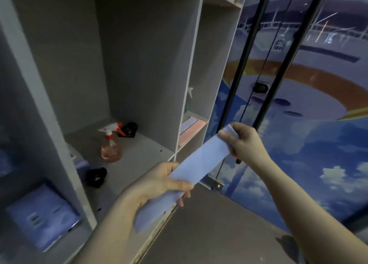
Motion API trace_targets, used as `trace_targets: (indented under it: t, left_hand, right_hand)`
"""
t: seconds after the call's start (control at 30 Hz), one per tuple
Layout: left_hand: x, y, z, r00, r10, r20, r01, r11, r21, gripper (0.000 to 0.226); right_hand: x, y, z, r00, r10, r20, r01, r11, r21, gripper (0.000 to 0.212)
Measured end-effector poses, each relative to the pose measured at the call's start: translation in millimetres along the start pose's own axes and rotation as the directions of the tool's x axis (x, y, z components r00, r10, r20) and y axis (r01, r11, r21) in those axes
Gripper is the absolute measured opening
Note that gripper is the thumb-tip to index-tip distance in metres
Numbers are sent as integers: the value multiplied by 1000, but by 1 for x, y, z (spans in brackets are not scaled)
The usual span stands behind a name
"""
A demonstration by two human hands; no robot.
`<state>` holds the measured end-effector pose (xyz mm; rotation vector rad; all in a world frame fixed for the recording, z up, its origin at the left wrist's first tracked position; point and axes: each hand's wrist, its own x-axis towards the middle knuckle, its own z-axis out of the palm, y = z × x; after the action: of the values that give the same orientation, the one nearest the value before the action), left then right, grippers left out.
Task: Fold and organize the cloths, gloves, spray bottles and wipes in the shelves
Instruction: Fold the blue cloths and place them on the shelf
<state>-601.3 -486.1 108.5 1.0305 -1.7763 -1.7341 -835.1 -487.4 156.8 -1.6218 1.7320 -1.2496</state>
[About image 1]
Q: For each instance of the person's right hand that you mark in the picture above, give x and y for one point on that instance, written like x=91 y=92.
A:
x=248 y=145

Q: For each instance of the pink spray bottle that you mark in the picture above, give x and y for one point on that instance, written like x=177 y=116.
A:
x=110 y=148

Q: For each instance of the person's left forearm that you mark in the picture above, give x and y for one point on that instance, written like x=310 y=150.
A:
x=106 y=235

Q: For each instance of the person's right forearm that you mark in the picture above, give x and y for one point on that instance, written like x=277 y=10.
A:
x=302 y=209

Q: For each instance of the black door lock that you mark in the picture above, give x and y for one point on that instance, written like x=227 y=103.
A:
x=261 y=87

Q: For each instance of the person's left hand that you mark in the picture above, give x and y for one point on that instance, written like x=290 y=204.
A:
x=155 y=183

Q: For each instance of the grey cubby shelf unit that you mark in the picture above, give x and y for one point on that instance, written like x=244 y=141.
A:
x=129 y=56

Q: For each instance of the black metal bar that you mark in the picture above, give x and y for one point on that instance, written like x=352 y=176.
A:
x=293 y=50
x=247 y=50

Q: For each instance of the pink resistance band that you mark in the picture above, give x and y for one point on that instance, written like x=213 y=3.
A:
x=195 y=131

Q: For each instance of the metal door floor bracket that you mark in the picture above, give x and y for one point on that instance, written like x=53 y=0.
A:
x=217 y=184

